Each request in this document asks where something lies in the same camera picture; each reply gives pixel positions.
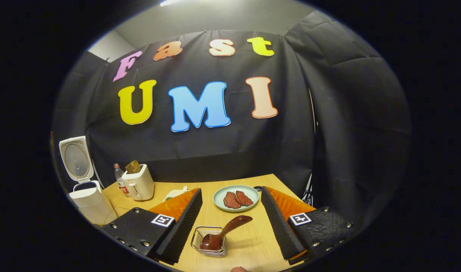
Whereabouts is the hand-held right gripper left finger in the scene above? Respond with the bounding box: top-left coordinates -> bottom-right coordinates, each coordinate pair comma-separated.
102,188 -> 203,265

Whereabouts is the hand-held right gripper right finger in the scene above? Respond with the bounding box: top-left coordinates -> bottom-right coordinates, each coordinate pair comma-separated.
261,186 -> 367,265

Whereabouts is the brown wooden spoon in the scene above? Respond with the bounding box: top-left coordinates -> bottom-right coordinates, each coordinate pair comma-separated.
200,215 -> 253,251

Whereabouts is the white rice cooker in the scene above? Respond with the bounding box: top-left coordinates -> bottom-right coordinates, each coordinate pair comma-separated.
59,136 -> 117,226

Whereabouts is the white sectioned bean dish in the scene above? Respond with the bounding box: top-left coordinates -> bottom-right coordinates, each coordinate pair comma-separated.
163,186 -> 189,202

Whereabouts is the red meat slice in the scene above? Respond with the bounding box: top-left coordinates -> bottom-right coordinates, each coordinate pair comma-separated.
223,192 -> 241,209
235,190 -> 254,207

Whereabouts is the pale green plate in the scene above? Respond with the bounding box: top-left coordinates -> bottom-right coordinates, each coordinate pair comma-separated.
213,185 -> 260,212

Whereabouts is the white toaster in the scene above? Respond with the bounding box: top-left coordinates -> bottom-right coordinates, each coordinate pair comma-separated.
122,164 -> 155,201

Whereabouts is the clear water bottle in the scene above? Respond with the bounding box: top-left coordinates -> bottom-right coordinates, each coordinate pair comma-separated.
114,163 -> 130,198

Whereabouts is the white power cable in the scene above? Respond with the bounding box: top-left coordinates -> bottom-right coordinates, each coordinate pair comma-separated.
92,162 -> 103,186

